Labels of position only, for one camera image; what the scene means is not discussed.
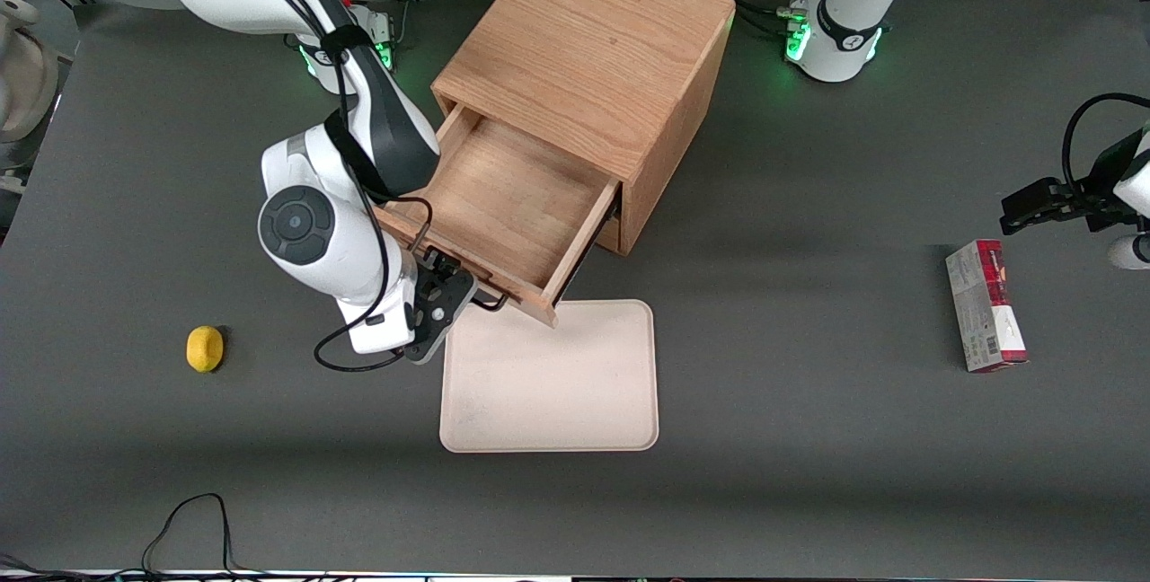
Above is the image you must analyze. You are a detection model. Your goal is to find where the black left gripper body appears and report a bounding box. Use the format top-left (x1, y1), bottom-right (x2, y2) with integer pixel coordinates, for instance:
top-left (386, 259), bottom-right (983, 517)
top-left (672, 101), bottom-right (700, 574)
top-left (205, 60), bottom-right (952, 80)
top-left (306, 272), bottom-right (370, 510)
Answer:
top-left (1074, 129), bottom-right (1146, 234)

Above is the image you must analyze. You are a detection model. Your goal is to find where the wooden drawer with black handle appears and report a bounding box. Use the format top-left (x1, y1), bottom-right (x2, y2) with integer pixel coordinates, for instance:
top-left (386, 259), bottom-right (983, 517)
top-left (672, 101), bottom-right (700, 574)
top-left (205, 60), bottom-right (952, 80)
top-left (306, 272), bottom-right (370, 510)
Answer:
top-left (373, 101), bottom-right (623, 330)

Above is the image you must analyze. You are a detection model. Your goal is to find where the wooden drawer cabinet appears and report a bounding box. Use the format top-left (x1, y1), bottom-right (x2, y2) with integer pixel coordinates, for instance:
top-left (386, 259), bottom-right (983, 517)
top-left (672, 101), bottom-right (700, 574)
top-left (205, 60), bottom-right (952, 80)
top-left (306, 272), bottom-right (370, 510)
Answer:
top-left (431, 0), bottom-right (738, 258)

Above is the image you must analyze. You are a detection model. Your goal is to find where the red plaid cardboard box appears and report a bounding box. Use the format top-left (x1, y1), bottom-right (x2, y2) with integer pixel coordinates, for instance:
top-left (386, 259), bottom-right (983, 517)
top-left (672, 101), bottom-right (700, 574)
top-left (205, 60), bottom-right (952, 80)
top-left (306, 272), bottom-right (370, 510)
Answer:
top-left (945, 239), bottom-right (1031, 375)

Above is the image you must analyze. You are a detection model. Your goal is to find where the yellow lemon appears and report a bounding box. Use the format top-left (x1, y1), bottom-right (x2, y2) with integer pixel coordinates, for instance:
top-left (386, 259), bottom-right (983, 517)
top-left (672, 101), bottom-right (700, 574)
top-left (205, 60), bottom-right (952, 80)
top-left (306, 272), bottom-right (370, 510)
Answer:
top-left (185, 325), bottom-right (226, 375)

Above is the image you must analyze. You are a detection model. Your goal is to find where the beige round machine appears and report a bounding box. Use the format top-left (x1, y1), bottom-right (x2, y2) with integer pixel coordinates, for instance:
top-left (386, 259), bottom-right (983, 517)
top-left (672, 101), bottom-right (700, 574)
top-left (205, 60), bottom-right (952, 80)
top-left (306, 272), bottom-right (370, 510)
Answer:
top-left (0, 0), bottom-right (62, 198)

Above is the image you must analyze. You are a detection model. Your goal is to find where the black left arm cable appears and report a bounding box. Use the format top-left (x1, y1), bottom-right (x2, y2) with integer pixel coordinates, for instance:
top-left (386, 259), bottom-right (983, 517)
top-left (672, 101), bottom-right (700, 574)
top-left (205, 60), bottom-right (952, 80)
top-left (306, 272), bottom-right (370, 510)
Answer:
top-left (1062, 93), bottom-right (1150, 198)

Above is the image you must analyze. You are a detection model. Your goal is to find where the black cable on table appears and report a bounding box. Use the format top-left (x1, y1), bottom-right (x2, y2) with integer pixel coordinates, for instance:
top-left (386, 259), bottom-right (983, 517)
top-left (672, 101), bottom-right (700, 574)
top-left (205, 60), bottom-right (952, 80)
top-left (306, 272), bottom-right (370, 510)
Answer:
top-left (0, 492), bottom-right (270, 582)

